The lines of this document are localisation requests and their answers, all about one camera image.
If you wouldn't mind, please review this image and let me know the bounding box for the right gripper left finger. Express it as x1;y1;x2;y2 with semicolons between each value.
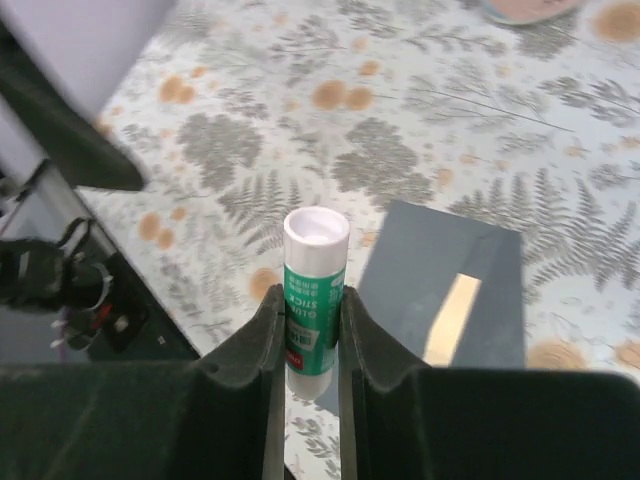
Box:
1;286;286;479

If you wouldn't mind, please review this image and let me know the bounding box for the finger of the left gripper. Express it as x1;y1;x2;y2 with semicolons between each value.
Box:
1;26;145;192

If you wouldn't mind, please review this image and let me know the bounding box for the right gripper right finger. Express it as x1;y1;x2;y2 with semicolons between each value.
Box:
338;287;639;480

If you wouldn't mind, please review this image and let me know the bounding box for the grey envelope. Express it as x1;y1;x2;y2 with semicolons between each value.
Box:
358;201;525;368

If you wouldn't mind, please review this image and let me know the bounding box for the green white glue stick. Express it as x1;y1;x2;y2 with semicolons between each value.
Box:
283;206;350;400

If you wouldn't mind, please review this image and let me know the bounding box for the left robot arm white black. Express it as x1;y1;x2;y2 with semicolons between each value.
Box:
1;26;145;312

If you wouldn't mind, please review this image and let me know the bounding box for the floral table mat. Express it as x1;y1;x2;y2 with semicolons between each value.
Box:
79;0;640;480

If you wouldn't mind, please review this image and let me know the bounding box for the white toilet paper roll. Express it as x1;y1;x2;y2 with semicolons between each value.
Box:
480;0;584;26

